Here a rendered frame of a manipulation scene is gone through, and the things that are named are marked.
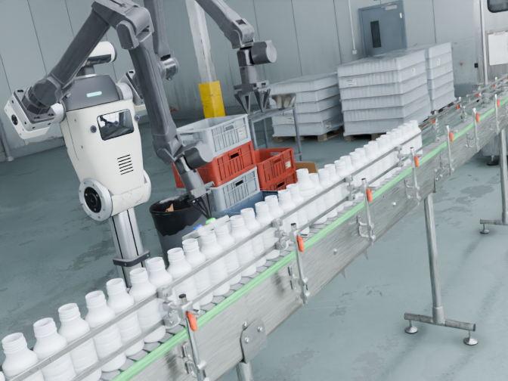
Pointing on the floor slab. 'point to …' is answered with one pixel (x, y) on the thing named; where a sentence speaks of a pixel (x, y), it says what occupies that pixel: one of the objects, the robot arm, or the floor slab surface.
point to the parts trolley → (265, 126)
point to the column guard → (212, 100)
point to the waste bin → (175, 221)
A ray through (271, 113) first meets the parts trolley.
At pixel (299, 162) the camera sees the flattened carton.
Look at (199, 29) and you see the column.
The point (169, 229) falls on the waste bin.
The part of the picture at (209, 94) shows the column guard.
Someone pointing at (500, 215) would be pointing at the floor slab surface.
